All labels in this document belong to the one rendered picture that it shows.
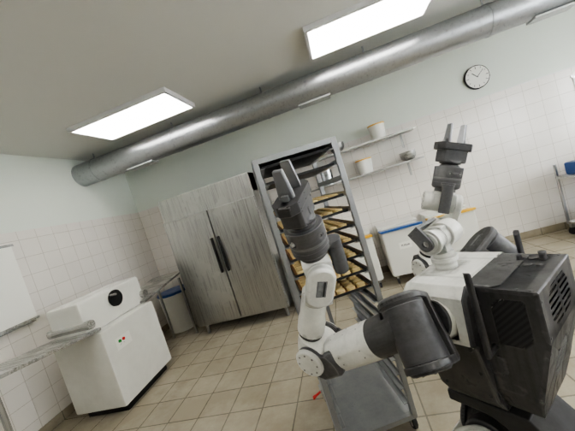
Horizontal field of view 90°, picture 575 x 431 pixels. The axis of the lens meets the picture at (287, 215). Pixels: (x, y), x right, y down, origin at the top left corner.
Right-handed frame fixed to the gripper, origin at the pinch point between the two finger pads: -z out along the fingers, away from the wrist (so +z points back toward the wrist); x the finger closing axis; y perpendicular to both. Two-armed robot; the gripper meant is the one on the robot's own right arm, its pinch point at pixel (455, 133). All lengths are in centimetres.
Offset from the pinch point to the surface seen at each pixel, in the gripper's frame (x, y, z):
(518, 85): -271, 298, -124
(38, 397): 270, 183, 273
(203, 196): 142, 308, 68
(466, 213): -194, 244, 51
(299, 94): 28, 266, -69
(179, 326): 176, 344, 285
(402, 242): -126, 260, 99
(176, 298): 183, 349, 241
